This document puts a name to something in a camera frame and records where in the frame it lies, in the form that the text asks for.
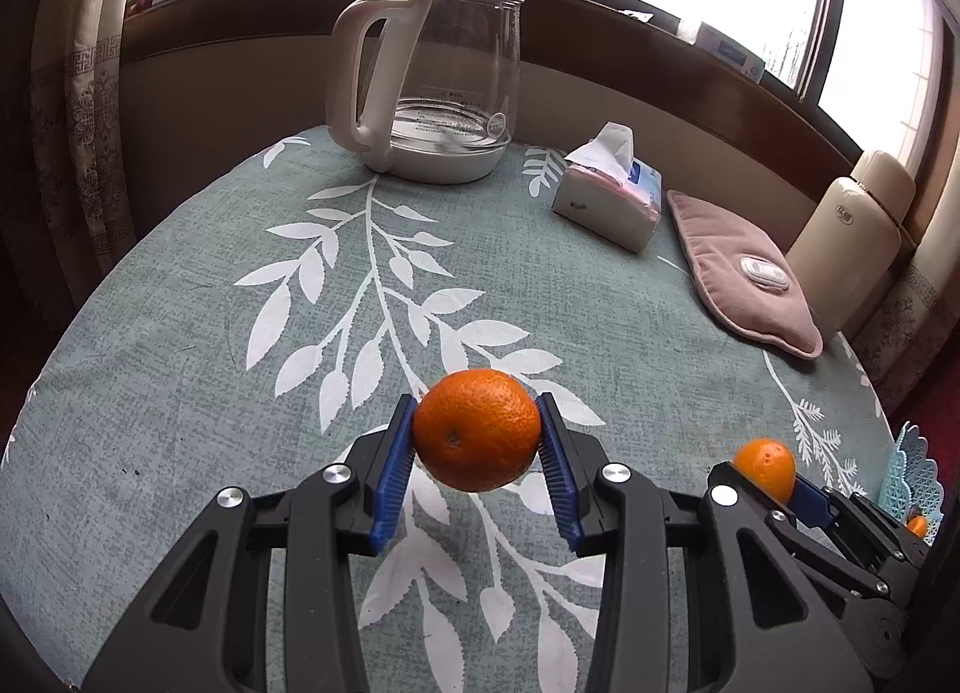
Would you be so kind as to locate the right patterned curtain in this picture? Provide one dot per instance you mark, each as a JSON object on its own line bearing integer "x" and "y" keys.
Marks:
{"x": 914, "y": 322}

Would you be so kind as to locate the pink heating pad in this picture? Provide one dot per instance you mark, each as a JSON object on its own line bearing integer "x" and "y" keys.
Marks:
{"x": 743, "y": 279}

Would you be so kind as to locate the cream thermos flask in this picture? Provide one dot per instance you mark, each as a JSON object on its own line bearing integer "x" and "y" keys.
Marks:
{"x": 851, "y": 239}

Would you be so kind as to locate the glass kettle white handle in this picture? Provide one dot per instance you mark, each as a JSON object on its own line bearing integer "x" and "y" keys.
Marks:
{"x": 426, "y": 90}

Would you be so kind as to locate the tissue pack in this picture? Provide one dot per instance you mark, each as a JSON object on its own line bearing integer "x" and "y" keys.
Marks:
{"x": 609, "y": 191}

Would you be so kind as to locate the blue white box on sill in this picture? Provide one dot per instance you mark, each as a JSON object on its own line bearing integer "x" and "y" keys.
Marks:
{"x": 731, "y": 52}

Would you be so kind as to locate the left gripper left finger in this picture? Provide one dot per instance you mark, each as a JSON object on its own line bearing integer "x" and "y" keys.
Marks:
{"x": 199, "y": 623}

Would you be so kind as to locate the patterned curtain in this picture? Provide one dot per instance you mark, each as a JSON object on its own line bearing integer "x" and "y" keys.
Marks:
{"x": 76, "y": 136}
{"x": 914, "y": 322}

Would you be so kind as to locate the rough mandarin with stem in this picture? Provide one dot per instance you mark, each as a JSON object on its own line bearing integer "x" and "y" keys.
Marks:
{"x": 918, "y": 525}

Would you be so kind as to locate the grey-green leaf tablecloth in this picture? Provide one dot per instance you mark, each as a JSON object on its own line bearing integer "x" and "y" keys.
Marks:
{"x": 281, "y": 313}

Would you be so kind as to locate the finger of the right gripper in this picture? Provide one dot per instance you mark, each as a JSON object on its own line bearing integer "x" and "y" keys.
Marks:
{"x": 812, "y": 504}
{"x": 735, "y": 503}

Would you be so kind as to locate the light blue plastic basket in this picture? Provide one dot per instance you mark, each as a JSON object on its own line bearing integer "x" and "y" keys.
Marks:
{"x": 911, "y": 485}

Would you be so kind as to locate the smooth orange kumquat large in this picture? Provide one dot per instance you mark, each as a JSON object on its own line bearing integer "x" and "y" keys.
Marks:
{"x": 768, "y": 464}

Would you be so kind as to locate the left patterned curtain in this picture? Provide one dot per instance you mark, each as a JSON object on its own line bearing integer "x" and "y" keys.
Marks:
{"x": 76, "y": 136}

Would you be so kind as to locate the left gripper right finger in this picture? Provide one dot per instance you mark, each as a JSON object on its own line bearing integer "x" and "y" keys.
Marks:
{"x": 755, "y": 622}

